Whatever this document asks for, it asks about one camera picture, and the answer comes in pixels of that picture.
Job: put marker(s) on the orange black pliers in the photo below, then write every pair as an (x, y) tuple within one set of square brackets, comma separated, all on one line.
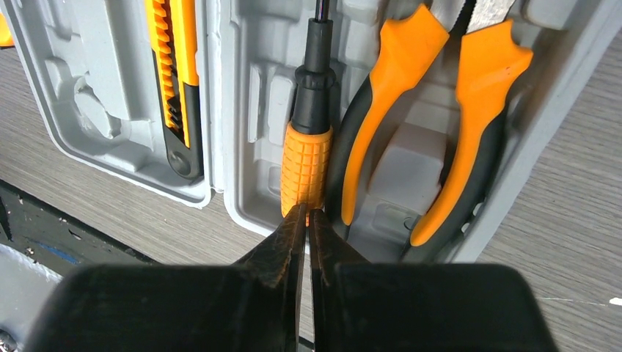
[(422, 138)]

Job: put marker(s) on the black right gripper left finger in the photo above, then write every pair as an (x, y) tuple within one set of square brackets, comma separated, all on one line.
[(252, 304)]

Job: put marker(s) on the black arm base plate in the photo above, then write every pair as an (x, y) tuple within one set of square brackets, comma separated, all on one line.
[(53, 238)]

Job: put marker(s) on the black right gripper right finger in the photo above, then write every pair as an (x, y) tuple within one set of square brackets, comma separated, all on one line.
[(364, 306)]

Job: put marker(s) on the orange tape measure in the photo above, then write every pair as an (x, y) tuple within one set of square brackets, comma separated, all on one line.
[(6, 40)]

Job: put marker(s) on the small orange screwdriver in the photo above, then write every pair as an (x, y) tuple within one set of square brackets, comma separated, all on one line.
[(308, 136)]

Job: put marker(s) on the orange utility knife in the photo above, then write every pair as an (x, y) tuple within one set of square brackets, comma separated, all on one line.
[(173, 41)]

